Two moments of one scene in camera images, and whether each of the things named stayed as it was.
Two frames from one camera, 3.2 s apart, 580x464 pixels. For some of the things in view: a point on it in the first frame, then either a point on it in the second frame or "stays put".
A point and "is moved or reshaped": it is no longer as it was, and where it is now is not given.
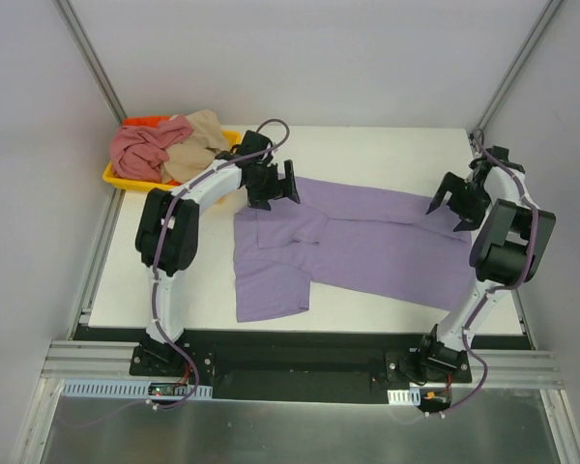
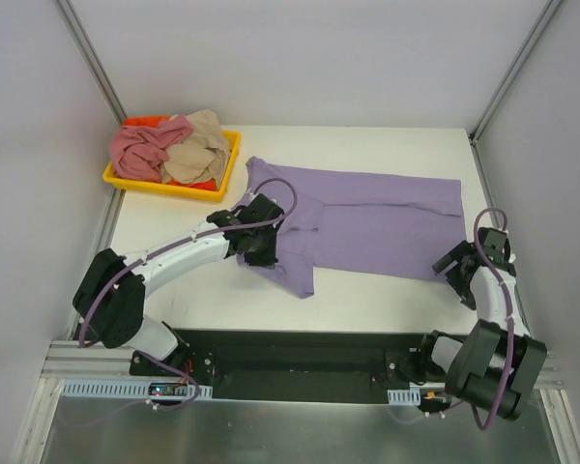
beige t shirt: [197, 149] stays put
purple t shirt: [351, 240] is moved or reshaped
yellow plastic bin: [234, 138] stays put
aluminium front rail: [78, 360] stays put
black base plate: [299, 364] stays put
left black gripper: [275, 185] -> [264, 246]
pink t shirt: [139, 153] stays put
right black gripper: [462, 201] -> [457, 270]
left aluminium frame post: [72, 20] stays put
